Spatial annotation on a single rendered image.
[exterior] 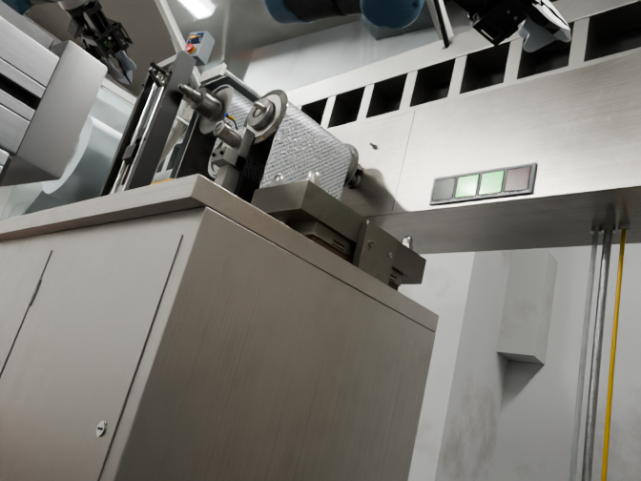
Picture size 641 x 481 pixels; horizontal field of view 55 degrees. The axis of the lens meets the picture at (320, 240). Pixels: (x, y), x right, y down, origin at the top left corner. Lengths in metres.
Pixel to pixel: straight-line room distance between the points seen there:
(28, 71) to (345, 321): 0.81
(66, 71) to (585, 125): 1.08
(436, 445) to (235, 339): 1.67
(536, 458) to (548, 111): 1.88
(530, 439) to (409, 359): 1.76
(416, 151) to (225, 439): 0.89
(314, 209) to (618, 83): 0.65
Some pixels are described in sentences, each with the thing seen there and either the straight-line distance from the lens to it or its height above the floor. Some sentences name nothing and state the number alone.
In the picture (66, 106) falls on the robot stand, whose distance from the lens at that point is 0.45.
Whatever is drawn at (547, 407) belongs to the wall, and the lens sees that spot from 3.00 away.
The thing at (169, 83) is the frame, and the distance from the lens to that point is 1.67.
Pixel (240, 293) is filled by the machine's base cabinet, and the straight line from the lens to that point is 0.97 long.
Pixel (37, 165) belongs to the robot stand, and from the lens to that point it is 0.43.
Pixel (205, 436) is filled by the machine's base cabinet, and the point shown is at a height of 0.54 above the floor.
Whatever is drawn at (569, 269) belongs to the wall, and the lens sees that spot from 3.15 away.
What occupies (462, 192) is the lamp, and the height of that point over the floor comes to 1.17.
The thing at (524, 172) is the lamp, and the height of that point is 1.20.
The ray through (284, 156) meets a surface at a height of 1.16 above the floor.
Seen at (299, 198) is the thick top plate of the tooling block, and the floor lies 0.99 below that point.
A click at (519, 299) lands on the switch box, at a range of 2.99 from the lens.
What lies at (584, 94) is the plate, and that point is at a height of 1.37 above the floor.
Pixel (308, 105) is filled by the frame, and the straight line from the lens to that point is 2.02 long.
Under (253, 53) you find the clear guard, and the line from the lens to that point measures 2.23.
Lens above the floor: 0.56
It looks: 19 degrees up
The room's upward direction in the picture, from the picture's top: 15 degrees clockwise
